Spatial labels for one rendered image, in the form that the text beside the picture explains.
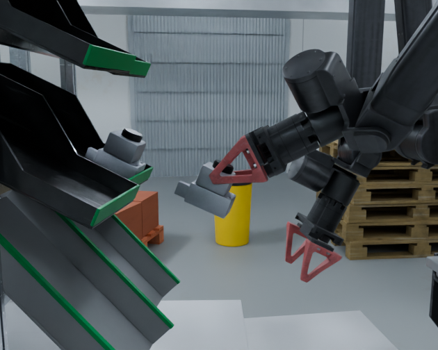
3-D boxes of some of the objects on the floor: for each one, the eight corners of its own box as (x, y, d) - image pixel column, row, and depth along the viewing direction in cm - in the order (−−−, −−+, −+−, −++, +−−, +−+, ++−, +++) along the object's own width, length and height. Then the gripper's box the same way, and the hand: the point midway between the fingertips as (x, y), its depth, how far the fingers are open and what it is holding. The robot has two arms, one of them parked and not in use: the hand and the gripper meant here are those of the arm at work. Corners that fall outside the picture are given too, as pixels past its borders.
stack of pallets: (437, 226, 479) (444, 136, 463) (494, 255, 392) (505, 146, 377) (312, 229, 468) (315, 137, 452) (343, 260, 381) (349, 147, 366)
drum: (215, 248, 409) (215, 183, 400) (208, 237, 445) (208, 176, 435) (256, 246, 416) (257, 182, 406) (247, 235, 451) (247, 175, 441)
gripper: (325, 153, 60) (217, 205, 64) (322, 147, 70) (230, 192, 74) (301, 105, 60) (195, 160, 63) (302, 106, 70) (210, 153, 73)
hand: (219, 175), depth 68 cm, fingers closed on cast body, 4 cm apart
